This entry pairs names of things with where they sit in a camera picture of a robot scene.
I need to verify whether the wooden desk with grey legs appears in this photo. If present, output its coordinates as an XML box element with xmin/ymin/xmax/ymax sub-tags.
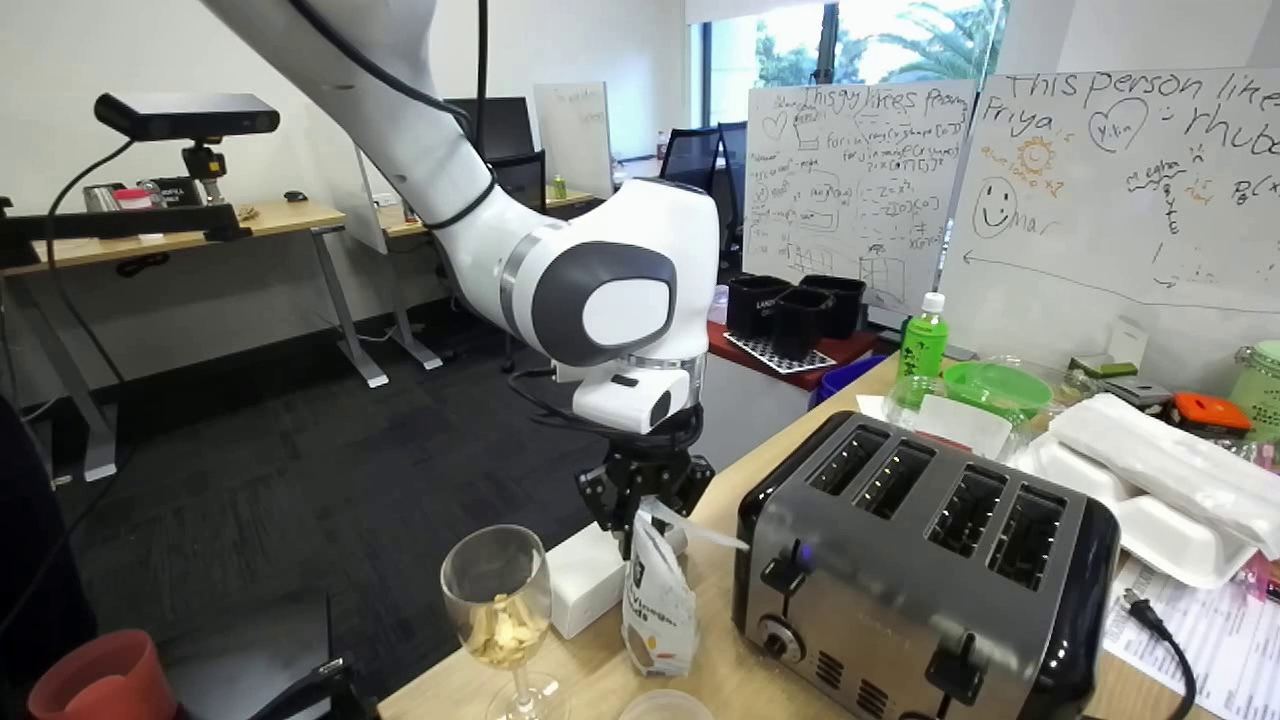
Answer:
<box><xmin>0</xmin><ymin>196</ymin><xmax>395</xmax><ymax>506</ymax></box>

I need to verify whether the white flat plate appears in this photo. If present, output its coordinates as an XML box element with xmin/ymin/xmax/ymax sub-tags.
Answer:
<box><xmin>851</xmin><ymin>386</ymin><xmax>1017</xmax><ymax>463</ymax></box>

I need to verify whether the green white packet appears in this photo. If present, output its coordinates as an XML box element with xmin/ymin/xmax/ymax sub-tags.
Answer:
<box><xmin>1064</xmin><ymin>351</ymin><xmax>1143</xmax><ymax>393</ymax></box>

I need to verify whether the black toaster power cable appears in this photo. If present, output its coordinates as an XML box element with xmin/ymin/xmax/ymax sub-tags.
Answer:
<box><xmin>1119</xmin><ymin>587</ymin><xmax>1198</xmax><ymax>720</ymax></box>

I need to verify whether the printed paper sheet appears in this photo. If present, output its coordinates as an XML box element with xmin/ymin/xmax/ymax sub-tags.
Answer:
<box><xmin>1099</xmin><ymin>554</ymin><xmax>1280</xmax><ymax>720</ymax></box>

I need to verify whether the small whiteboard with writing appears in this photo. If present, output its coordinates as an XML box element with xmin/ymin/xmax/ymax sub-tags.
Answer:
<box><xmin>740</xmin><ymin>81</ymin><xmax>981</xmax><ymax>333</ymax></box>

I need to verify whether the clear round plastic lid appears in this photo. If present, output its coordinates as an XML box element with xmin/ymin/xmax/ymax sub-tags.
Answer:
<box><xmin>615</xmin><ymin>682</ymin><xmax>721</xmax><ymax>720</ymax></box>

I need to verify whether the white cabinet with red top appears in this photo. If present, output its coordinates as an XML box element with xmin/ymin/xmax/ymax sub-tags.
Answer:
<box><xmin>700</xmin><ymin>314</ymin><xmax>900</xmax><ymax>463</ymax></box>

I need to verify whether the white snack bag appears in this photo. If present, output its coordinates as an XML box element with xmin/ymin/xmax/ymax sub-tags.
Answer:
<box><xmin>613</xmin><ymin>490</ymin><xmax>754</xmax><ymax>680</ymax></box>

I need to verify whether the wine glass with yellow liquid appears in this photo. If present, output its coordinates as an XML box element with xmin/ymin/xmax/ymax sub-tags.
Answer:
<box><xmin>437</xmin><ymin>521</ymin><xmax>562</xmax><ymax>720</ymax></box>

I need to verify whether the white styrofoam container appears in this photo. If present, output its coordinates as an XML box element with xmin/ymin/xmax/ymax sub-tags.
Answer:
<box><xmin>1004</xmin><ymin>393</ymin><xmax>1280</xmax><ymax>590</ymax></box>

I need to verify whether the large whiteboard with smiley drawing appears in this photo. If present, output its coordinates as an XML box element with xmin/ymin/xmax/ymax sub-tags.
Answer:
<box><xmin>941</xmin><ymin>67</ymin><xmax>1280</xmax><ymax>393</ymax></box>

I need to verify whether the white rectangular box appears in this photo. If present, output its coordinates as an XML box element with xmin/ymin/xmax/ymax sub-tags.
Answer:
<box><xmin>544</xmin><ymin>515</ymin><xmax>632</xmax><ymax>644</ymax></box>

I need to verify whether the black blue office chair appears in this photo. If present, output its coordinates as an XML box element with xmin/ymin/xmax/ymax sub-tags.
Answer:
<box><xmin>654</xmin><ymin>120</ymin><xmax>747</xmax><ymax>270</ymax></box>

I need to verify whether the black plastic pot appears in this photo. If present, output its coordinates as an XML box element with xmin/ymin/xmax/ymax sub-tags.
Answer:
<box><xmin>723</xmin><ymin>270</ymin><xmax>792</xmax><ymax>345</ymax></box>
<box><xmin>797</xmin><ymin>270</ymin><xmax>873</xmax><ymax>345</ymax></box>
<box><xmin>767</xmin><ymin>284</ymin><xmax>838</xmax><ymax>365</ymax></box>

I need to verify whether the red plastic cup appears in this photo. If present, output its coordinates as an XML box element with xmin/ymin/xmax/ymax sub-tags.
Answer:
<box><xmin>22</xmin><ymin>629</ymin><xmax>181</xmax><ymax>720</ymax></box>

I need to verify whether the orange tool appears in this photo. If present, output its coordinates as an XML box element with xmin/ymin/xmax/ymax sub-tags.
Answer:
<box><xmin>1168</xmin><ymin>386</ymin><xmax>1254</xmax><ymax>441</ymax></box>

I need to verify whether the silver black four-slot toaster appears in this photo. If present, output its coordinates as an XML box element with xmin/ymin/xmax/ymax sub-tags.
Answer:
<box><xmin>731</xmin><ymin>406</ymin><xmax>1124</xmax><ymax>720</ymax></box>

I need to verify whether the green drink bottle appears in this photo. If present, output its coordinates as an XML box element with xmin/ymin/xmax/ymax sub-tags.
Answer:
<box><xmin>891</xmin><ymin>286</ymin><xmax>950</xmax><ymax>413</ymax></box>

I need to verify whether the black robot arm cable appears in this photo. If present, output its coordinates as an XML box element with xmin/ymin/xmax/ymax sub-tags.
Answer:
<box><xmin>285</xmin><ymin>0</ymin><xmax>500</xmax><ymax>230</ymax></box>

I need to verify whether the black stereo camera on stand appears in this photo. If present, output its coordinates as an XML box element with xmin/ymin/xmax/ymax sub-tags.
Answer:
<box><xmin>91</xmin><ymin>89</ymin><xmax>285</xmax><ymax>244</ymax></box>

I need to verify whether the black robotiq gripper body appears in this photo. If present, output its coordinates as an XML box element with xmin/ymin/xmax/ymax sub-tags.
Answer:
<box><xmin>596</xmin><ymin>405</ymin><xmax>713</xmax><ymax>497</ymax></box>

